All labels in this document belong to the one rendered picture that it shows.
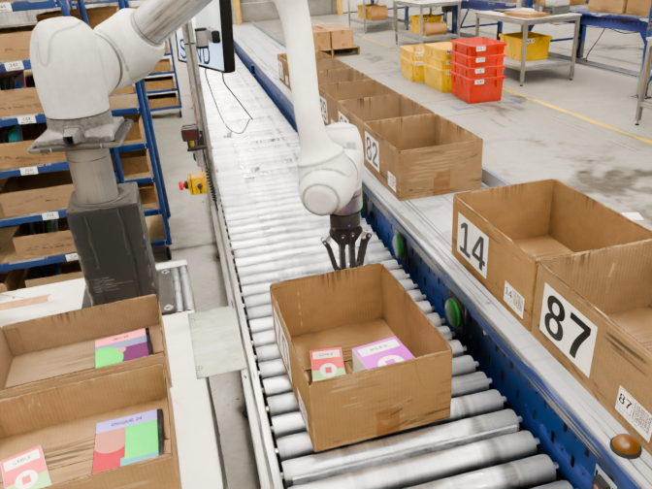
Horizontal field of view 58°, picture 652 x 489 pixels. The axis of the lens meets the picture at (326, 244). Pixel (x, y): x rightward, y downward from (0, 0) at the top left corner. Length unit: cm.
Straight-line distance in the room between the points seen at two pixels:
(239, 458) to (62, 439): 103
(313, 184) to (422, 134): 122
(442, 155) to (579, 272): 79
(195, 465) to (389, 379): 41
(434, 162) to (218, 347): 91
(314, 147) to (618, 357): 67
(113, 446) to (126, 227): 60
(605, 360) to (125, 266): 119
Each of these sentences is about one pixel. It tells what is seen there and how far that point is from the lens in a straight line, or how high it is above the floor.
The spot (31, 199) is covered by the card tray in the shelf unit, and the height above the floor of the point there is 80.
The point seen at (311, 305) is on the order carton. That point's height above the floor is 84.
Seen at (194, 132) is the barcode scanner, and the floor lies 108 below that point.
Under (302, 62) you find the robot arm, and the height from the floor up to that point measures 142.
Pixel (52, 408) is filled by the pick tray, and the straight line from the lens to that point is 142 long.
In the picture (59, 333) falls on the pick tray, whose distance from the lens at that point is 168.
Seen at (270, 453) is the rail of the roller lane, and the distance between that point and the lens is 124.
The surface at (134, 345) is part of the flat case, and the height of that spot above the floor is 78.
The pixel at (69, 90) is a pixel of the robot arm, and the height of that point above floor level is 137.
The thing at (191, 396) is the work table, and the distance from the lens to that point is 141.
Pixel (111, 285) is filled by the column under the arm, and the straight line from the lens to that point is 172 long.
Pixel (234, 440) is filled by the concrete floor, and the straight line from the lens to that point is 238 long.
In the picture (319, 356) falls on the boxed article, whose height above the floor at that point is 77.
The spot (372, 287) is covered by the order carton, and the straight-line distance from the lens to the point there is 151.
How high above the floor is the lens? 162
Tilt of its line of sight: 26 degrees down
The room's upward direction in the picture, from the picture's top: 4 degrees counter-clockwise
